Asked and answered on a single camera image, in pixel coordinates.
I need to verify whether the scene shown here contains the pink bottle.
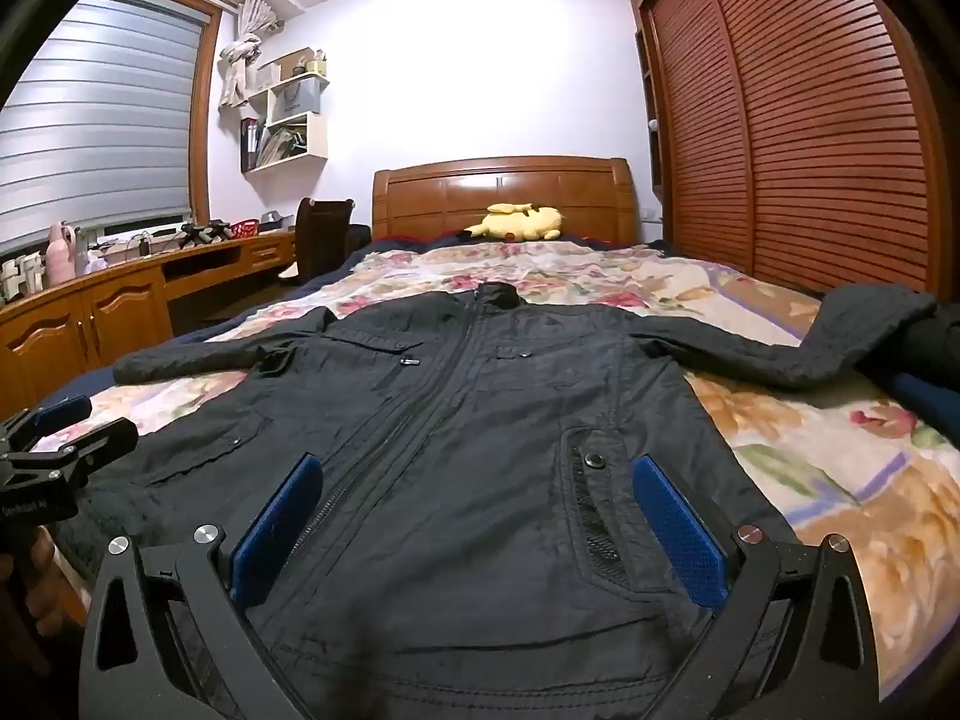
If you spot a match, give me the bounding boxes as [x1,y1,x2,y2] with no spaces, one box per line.
[46,221,77,287]

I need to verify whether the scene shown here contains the yellow plush toy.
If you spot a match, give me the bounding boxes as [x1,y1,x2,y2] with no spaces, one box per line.
[459,202,565,242]

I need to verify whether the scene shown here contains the white wall ornament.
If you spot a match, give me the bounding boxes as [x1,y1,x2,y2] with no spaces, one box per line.
[217,0,286,112]

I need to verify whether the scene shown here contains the leaning books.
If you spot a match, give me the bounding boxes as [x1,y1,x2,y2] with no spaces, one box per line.
[259,126,310,166]

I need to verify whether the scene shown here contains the black folding device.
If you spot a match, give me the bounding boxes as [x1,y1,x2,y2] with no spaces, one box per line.
[178,220,232,247]

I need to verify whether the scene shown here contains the dark brown chair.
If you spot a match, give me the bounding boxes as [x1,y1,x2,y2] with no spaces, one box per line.
[279,197,372,287]

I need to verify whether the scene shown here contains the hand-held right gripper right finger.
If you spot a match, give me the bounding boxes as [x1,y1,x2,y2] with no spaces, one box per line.
[630,454,882,720]

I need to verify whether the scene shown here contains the black folded garment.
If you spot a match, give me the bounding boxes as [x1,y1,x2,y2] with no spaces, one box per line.
[892,315,960,383]

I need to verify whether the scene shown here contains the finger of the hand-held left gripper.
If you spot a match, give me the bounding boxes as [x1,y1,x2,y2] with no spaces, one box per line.
[11,416,141,470]
[0,394,93,457]

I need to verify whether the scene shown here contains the white letter decoration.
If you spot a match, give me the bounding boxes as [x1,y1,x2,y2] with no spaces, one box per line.
[0,255,46,305]

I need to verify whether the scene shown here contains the white paper bag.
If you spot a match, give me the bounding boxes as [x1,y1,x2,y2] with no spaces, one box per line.
[270,81,322,125]

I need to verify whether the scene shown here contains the white cardboard box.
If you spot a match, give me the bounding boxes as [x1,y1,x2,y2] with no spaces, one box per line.
[255,49,316,91]

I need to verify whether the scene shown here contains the white wall shelf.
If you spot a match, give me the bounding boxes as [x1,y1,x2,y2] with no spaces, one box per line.
[240,73,331,173]

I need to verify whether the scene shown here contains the wooden desk cabinet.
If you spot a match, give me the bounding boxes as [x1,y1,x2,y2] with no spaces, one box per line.
[0,229,297,421]

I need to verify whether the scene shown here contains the person's left hand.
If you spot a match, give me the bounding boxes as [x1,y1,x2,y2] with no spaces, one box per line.
[22,526,87,635]

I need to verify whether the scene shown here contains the louvred wooden wardrobe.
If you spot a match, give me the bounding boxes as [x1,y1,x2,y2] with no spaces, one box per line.
[622,0,953,297]

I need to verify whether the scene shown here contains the floral blanket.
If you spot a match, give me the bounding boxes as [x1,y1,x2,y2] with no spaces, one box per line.
[45,244,960,706]

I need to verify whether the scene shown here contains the wooden window frame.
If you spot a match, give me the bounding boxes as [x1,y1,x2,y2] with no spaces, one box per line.
[0,0,226,256]

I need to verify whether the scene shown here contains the navy bed sheet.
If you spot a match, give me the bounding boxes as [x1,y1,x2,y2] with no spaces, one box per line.
[30,229,466,421]

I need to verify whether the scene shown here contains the wooden bed headboard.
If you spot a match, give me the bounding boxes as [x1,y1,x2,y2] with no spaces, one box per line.
[371,156,640,245]

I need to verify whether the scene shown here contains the grey window blind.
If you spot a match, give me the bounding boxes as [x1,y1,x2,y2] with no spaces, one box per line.
[0,0,215,256]

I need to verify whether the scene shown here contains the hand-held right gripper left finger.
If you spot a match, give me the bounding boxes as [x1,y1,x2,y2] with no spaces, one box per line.
[79,454,325,720]

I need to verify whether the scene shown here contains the black zip jacket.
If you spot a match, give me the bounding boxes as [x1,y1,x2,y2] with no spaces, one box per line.
[56,281,942,720]

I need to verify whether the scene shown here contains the blue folded garment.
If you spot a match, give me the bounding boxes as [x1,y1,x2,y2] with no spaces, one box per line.
[889,371,960,421]

